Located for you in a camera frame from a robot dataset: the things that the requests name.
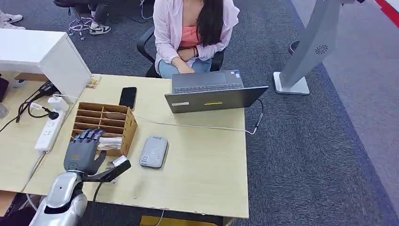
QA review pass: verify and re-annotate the black smartphone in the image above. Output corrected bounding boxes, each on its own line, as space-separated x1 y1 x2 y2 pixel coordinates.
119 87 138 111

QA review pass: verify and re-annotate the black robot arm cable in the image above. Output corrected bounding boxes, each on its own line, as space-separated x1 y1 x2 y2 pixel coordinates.
92 181 105 203

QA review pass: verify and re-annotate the wooden card box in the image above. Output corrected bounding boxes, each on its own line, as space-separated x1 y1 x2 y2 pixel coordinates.
71 101 138 158

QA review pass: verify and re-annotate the white power strip cord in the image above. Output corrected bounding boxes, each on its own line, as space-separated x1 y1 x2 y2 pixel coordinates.
18 152 45 213

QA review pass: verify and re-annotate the person's hand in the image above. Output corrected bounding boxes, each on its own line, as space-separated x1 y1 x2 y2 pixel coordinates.
177 47 197 62
172 61 196 75

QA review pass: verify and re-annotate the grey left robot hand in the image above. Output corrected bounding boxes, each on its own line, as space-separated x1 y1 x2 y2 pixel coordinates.
64 128 108 176

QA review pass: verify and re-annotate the long white cable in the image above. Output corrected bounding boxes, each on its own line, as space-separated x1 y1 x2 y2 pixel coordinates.
53 94 257 136

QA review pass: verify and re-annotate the yellow box under desk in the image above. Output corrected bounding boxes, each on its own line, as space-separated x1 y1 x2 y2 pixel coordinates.
140 215 219 226

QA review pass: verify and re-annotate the black adapter cable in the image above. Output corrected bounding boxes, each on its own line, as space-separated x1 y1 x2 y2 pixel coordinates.
253 98 264 133

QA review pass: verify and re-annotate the white charger block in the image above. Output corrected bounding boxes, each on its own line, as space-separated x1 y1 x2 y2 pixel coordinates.
47 96 70 112

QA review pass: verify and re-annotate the black power adapter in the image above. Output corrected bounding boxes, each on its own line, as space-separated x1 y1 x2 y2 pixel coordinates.
37 81 59 97

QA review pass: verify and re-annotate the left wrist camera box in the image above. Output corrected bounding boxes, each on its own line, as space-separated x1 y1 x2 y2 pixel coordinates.
82 155 133 184

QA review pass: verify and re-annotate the black plug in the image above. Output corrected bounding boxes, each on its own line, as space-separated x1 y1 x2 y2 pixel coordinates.
42 107 60 121

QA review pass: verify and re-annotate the white card stack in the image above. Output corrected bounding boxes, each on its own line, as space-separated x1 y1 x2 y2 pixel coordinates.
97 137 122 151

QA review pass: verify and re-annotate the grey card reader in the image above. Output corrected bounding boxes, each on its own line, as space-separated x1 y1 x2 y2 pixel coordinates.
139 136 169 170

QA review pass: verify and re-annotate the black adapter cord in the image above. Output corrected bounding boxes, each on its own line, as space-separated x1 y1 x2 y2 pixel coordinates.
0 92 50 134

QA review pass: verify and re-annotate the person's left hand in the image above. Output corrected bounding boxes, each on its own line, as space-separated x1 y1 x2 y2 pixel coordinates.
177 47 197 62

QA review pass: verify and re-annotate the chrome chair base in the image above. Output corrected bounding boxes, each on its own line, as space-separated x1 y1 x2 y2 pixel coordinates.
68 17 94 41

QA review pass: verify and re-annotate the black and white sneaker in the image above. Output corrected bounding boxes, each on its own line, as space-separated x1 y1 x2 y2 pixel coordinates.
89 24 112 36

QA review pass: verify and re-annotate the black office chair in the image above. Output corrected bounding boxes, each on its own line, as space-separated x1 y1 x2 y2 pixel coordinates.
136 26 225 79

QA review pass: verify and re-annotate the white power strip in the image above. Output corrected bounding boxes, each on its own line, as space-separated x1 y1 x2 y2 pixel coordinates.
34 107 68 154

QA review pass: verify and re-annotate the person's right hand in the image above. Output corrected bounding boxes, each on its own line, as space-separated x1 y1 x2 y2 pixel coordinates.
172 61 196 75

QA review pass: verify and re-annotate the white cabinet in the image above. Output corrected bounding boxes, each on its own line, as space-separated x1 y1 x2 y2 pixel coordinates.
0 28 93 104

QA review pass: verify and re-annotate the grey laptop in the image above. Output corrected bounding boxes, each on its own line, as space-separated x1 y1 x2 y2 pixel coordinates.
164 69 269 114

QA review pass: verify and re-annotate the grey kiosk stand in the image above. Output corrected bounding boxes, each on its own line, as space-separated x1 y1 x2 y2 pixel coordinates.
273 0 365 96

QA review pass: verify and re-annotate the seated person in dark trousers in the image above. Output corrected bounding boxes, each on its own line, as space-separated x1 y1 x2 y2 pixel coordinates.
53 0 157 25

